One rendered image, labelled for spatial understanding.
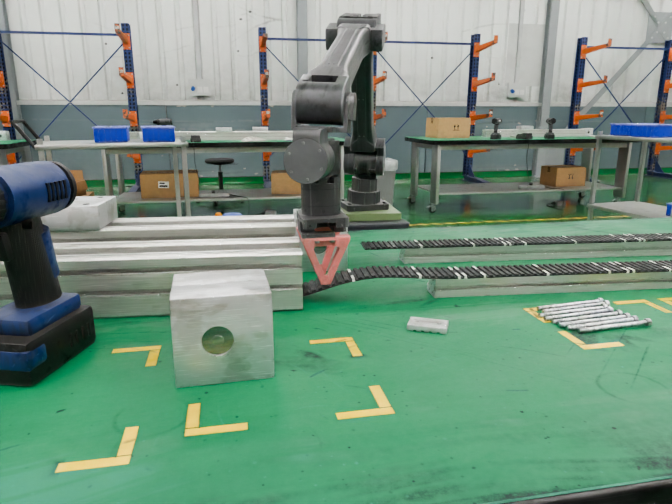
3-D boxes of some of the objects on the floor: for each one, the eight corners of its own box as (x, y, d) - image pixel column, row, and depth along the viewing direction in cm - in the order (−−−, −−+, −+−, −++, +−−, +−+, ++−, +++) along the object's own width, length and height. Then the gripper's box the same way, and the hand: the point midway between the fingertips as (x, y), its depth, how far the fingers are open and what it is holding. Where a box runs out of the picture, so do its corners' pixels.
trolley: (581, 231, 490) (595, 117, 465) (630, 228, 505) (646, 117, 480) (680, 260, 394) (704, 119, 369) (737, 255, 409) (764, 119, 384)
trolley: (188, 249, 426) (178, 118, 401) (199, 267, 377) (190, 119, 352) (41, 263, 387) (21, 119, 362) (33, 285, 338) (9, 120, 313)
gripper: (350, 177, 73) (351, 287, 76) (338, 171, 82) (340, 269, 86) (299, 178, 72) (303, 290, 75) (293, 173, 81) (297, 271, 85)
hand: (323, 273), depth 80 cm, fingers open, 6 cm apart
